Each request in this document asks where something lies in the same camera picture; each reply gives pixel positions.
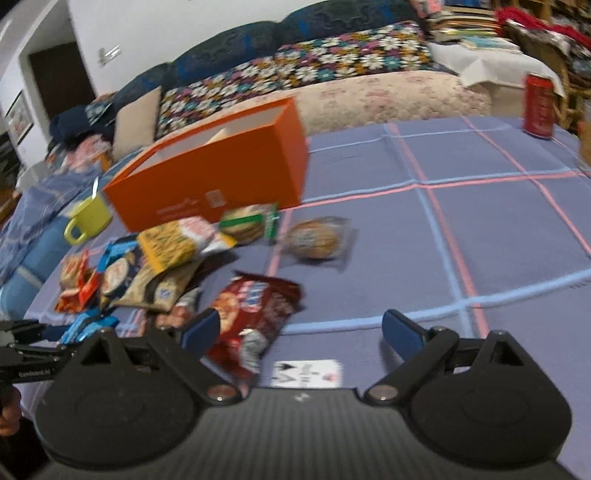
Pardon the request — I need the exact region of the orange cardboard box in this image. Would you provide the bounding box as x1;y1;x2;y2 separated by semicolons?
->
102;97;309;232

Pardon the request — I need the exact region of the grey red snack packet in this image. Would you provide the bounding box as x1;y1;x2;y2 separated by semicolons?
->
148;288;204;330

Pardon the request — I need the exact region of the dark wooden door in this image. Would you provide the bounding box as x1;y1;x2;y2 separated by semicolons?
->
28;41;95;112

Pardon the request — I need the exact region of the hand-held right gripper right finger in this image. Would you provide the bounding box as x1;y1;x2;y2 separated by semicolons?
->
364;309;532;407

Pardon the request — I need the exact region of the dark blue clothing pile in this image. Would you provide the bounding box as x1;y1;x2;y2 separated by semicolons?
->
48;104;116;144

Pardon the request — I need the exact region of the bright blue snack packet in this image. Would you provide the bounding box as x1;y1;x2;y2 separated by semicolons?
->
60;310;120;344

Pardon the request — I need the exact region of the red cloth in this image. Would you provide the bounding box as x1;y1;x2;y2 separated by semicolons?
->
496;6;591;47

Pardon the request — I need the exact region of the green cookie packet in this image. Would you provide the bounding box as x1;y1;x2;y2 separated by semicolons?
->
218;203;280;245

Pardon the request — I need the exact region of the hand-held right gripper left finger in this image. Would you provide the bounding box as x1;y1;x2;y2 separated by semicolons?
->
69;308;242;407

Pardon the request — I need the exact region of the white cloth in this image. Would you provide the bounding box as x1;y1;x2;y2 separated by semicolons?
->
427;41;566;97

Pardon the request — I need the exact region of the yellow-green mug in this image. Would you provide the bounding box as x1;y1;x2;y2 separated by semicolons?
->
64;194;114;245

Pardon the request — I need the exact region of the dark blue patterned sofa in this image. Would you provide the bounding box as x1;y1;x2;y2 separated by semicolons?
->
48;0;435;139

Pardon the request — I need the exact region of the purple plaid tablecloth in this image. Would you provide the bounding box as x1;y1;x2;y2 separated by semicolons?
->
18;115;591;480

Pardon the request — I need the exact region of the yellow snack packet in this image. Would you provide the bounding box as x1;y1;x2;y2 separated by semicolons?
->
137;217;236;273

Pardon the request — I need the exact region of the beige dark snack packet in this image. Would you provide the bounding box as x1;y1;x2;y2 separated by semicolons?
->
113;258;204;312

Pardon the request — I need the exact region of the blue packet with round picture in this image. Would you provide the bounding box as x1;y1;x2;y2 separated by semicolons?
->
95;240;144;310

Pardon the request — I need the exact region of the red soda can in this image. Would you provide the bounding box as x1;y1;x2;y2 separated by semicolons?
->
523;72;555;139

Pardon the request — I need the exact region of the orange red snack packet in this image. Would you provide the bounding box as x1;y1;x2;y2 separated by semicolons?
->
55;249;105;315

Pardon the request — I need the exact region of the beige pillow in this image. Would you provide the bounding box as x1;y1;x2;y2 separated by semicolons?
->
113;85;163;160

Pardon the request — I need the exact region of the person's left hand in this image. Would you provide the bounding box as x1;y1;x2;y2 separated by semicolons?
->
0;405;20;437

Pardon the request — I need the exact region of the pile of books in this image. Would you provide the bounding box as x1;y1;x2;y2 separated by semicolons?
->
425;4;509;49

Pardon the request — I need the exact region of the blue patterned bedsheet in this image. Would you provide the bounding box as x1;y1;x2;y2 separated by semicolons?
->
0;161;105;324

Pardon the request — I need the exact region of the wicker chair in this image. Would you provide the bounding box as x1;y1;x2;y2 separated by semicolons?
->
503;23;591;134

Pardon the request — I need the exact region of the round cookie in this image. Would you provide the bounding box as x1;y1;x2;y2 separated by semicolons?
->
277;217;356;273

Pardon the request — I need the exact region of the white marker card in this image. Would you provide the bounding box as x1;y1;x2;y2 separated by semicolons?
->
270;359;345;388

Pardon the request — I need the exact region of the floral crochet blanket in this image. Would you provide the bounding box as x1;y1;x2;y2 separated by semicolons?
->
154;21;437;139

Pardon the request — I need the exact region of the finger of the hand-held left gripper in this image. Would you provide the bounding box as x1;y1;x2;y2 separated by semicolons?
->
0;319;49;344
9;344;77;365

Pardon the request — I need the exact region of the framed wall picture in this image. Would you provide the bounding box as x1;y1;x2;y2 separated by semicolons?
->
4;90;34;146

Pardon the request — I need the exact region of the red brown snack packet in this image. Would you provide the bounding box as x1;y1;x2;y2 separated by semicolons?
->
205;271;303;384

